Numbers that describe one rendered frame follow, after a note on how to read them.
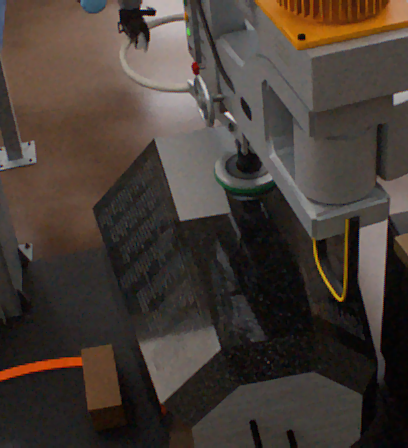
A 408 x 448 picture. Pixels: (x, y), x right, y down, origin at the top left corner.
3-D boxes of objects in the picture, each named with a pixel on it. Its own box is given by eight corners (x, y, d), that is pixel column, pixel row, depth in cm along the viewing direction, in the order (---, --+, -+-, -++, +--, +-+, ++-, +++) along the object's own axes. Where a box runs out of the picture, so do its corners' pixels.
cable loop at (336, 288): (358, 317, 233) (361, 219, 213) (346, 321, 232) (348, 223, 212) (322, 260, 250) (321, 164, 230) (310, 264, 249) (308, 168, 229)
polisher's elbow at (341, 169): (345, 148, 229) (345, 80, 217) (392, 188, 215) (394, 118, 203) (279, 174, 223) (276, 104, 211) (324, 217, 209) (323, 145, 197)
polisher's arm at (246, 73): (389, 255, 225) (397, 82, 194) (302, 282, 221) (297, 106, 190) (279, 105, 281) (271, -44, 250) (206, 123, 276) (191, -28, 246)
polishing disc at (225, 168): (201, 173, 294) (201, 170, 294) (243, 141, 306) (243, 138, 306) (255, 197, 283) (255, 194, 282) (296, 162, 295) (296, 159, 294)
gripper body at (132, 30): (118, 35, 347) (114, 7, 338) (134, 24, 351) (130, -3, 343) (133, 41, 343) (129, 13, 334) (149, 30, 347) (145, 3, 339)
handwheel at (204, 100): (243, 129, 261) (240, 83, 251) (209, 138, 259) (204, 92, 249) (226, 103, 272) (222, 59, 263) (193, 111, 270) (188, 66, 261)
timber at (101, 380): (86, 370, 351) (80, 349, 343) (117, 364, 352) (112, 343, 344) (94, 431, 328) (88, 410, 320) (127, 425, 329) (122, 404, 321)
